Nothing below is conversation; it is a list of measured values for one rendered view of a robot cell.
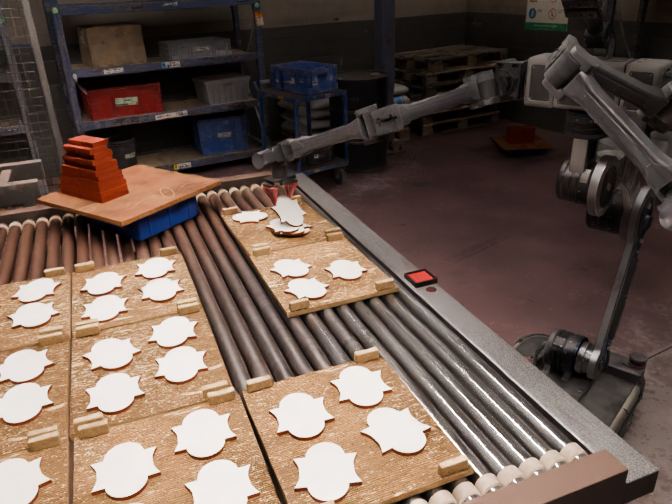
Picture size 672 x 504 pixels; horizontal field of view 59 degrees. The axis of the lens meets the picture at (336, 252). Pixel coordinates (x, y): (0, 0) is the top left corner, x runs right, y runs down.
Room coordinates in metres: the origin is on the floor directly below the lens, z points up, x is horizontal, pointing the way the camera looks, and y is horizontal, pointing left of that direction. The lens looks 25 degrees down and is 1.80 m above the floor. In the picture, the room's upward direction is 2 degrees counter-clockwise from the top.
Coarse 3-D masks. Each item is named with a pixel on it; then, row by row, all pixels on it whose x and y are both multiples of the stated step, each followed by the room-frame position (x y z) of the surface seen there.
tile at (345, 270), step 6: (336, 264) 1.70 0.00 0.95; (342, 264) 1.70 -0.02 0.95; (348, 264) 1.70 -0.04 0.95; (354, 264) 1.70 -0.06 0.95; (330, 270) 1.66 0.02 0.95; (336, 270) 1.66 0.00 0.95; (342, 270) 1.66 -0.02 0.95; (348, 270) 1.66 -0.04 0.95; (354, 270) 1.66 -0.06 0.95; (360, 270) 1.66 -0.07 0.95; (366, 270) 1.66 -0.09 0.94; (336, 276) 1.62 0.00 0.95; (342, 276) 1.62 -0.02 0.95; (348, 276) 1.62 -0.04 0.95; (354, 276) 1.62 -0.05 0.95; (360, 276) 1.62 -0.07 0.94
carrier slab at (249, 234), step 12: (300, 204) 2.29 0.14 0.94; (228, 216) 2.18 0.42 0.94; (276, 216) 2.16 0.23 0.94; (312, 216) 2.15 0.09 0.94; (228, 228) 2.09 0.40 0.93; (240, 228) 2.06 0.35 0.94; (252, 228) 2.05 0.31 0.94; (264, 228) 2.05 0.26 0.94; (312, 228) 2.03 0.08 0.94; (324, 228) 2.03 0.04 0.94; (240, 240) 1.94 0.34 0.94; (252, 240) 1.94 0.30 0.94; (264, 240) 1.94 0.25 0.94; (276, 240) 1.93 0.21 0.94; (288, 240) 1.93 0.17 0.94; (300, 240) 1.92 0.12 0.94; (312, 240) 1.92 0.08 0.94; (324, 240) 1.93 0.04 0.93
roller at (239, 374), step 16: (176, 240) 2.05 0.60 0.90; (192, 256) 1.86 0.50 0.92; (192, 272) 1.75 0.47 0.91; (208, 288) 1.63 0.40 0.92; (208, 304) 1.53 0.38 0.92; (208, 320) 1.47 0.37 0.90; (224, 320) 1.45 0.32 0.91; (224, 336) 1.35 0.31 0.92; (224, 352) 1.29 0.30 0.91; (240, 368) 1.20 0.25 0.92; (240, 384) 1.14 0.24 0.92; (256, 432) 0.99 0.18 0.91
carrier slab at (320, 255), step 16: (272, 256) 1.80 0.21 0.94; (288, 256) 1.80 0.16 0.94; (304, 256) 1.79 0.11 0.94; (320, 256) 1.79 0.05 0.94; (336, 256) 1.78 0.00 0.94; (352, 256) 1.78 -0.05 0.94; (320, 272) 1.67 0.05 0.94; (368, 272) 1.66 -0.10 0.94; (272, 288) 1.58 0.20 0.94; (336, 288) 1.56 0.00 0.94; (352, 288) 1.56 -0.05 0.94; (368, 288) 1.56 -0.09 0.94; (288, 304) 1.48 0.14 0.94; (320, 304) 1.47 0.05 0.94; (336, 304) 1.48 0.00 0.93
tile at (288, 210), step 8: (280, 200) 2.04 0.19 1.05; (288, 200) 2.05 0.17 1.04; (296, 200) 2.07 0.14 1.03; (272, 208) 2.00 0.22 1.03; (280, 208) 2.01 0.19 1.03; (288, 208) 2.02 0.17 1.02; (296, 208) 2.04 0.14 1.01; (280, 216) 1.98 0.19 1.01; (288, 216) 1.99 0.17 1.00; (296, 216) 2.00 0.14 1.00; (288, 224) 1.97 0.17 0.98; (296, 224) 1.97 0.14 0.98
